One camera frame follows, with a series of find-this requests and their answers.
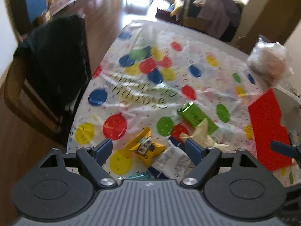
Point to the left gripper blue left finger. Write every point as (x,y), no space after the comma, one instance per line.
(102,151)

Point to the green snack bar packet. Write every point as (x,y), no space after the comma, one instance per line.
(194,115)

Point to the pale yellow snack wrapper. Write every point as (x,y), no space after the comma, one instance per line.
(202,138)

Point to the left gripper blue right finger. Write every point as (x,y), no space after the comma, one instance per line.
(195,151)

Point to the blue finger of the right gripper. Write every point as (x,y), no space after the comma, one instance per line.
(286,150)

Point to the small teal candy wrapper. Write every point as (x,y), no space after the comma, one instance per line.
(140,176)

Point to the blue cabinet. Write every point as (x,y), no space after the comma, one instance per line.
(25,12)

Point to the clear tub with plastic bags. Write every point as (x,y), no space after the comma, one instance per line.
(271,61)

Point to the red cardboard box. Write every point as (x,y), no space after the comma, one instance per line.
(275,116)

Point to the sofa piled with clothes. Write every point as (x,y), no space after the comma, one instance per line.
(217,18)

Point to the white blue snack packet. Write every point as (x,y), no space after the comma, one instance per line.
(172,164)

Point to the yellow star snack packet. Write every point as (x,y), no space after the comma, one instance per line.
(145,147)

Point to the wooden chair with black jacket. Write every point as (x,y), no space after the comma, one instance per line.
(48,76)

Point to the colourful balloon plastic tablecloth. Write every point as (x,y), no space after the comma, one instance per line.
(149,72)

